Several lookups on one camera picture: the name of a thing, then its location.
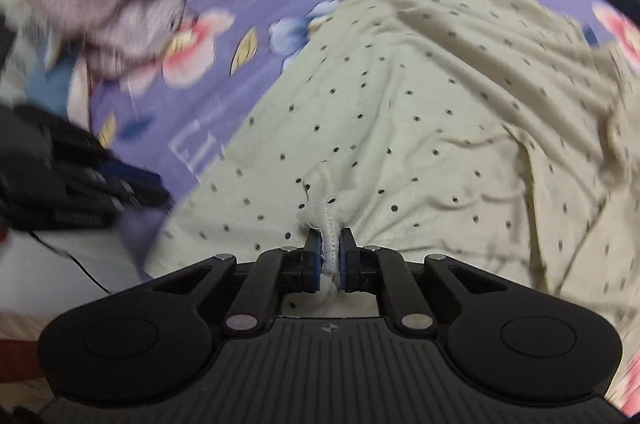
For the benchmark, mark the beige dotted small garment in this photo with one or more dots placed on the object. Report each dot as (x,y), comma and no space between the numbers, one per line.
(400,129)

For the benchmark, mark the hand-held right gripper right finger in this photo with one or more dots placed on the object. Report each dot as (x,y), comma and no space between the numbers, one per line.
(345,260)

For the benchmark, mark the pile of dark clothes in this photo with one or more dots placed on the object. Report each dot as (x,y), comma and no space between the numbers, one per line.
(100,19)

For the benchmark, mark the purple floral bed sheet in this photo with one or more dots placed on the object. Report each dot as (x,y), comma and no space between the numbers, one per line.
(210,114)

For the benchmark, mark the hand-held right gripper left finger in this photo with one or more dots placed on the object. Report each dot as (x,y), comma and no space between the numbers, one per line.
(313,260)

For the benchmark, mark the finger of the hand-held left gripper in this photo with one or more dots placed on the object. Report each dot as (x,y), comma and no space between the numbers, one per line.
(132,174)
(122,200)

